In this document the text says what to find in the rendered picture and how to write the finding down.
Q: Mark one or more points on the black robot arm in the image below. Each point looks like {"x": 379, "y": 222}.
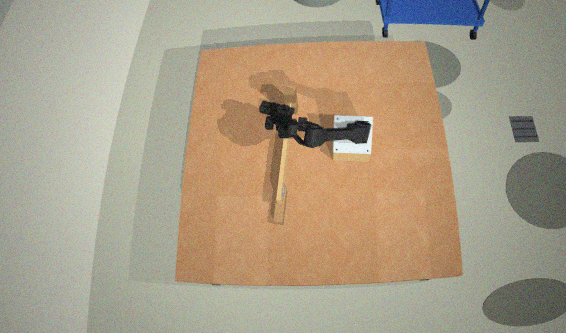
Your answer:
{"x": 315, "y": 135}

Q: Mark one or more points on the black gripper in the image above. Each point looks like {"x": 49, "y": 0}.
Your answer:
{"x": 302, "y": 127}

